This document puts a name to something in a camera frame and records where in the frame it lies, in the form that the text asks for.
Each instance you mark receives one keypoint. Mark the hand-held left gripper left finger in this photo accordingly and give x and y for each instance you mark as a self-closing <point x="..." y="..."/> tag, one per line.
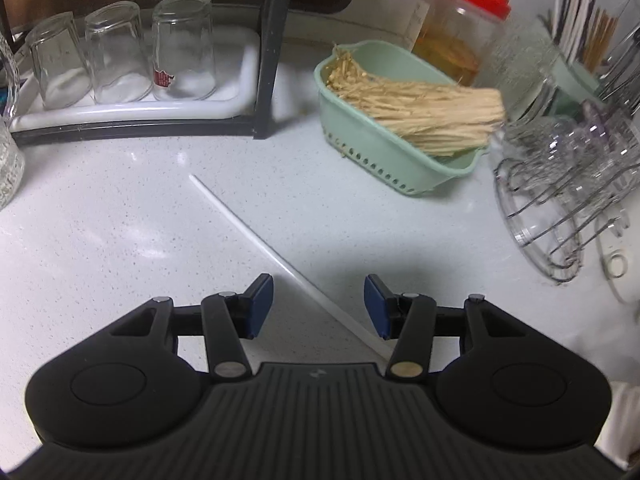
<point x="261" y="305"/>

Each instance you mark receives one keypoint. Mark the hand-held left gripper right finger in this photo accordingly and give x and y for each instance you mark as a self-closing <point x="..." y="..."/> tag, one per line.
<point x="376" y="305"/>

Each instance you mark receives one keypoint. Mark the white chopstick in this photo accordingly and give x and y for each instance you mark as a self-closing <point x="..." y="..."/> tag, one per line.
<point x="280" y="257"/>

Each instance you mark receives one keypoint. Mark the hanging metal utensils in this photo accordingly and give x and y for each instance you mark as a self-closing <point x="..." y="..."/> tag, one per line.
<point x="622" y="60"/>

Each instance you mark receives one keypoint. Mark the green plastic basket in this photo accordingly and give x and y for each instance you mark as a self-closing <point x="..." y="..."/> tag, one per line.
<point x="370" y="160"/>

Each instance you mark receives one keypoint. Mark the enoki mushroom bundle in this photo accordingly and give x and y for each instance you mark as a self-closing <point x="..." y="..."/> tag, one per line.
<point x="430" y="110"/>

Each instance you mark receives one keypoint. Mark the white drip tray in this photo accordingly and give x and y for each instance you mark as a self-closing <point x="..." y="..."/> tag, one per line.
<point x="235" y="95"/>

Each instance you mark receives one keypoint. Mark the cluster of clear stemmed glasses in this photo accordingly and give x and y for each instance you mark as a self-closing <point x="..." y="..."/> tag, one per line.
<point x="575" y="170"/>

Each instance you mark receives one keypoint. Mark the dark metal dish rack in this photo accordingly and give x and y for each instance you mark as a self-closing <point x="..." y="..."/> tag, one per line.
<point x="272" y="60"/>

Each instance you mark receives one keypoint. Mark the small glass with red print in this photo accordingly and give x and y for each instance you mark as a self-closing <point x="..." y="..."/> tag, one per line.
<point x="182" y="50"/>

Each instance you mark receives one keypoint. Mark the textured glass pitcher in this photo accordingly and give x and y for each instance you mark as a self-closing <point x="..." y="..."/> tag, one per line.
<point x="520" y="70"/>

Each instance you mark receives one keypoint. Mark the small clear glass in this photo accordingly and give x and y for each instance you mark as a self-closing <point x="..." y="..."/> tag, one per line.
<point x="57" y="65"/>
<point x="117" y="55"/>

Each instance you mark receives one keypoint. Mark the tall textured glass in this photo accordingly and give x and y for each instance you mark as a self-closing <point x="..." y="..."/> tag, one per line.
<point x="10" y="160"/>

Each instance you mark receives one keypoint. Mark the red lid plastic jar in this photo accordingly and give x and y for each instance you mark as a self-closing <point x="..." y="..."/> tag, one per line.
<point x="455" y="25"/>

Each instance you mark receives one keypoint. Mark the purple tinted glass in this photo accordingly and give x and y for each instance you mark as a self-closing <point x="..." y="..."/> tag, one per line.
<point x="600" y="115"/>

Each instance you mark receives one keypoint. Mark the bundle of chopsticks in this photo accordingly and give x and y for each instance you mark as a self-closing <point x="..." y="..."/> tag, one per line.
<point x="585" y="20"/>

